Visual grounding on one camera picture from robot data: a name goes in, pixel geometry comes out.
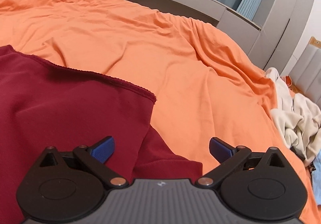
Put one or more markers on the dark red knit garment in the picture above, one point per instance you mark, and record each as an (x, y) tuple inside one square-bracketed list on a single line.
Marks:
[(44, 104)]

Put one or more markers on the light blue garment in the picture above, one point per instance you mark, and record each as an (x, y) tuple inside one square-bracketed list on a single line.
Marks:
[(315, 177)]

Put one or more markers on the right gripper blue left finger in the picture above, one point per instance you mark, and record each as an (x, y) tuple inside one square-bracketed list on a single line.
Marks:
[(93, 158)]

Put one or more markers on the grey padded headboard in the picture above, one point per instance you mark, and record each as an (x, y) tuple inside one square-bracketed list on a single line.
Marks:
[(305, 74)]

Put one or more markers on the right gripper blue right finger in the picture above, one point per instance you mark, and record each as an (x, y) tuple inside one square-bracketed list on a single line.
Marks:
[(231, 159)]

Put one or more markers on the cream white clothes pile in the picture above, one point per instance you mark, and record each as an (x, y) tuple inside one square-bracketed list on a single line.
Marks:
[(297, 120)]

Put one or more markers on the orange bed sheet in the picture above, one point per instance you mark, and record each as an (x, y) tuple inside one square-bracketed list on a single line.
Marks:
[(204, 84)]

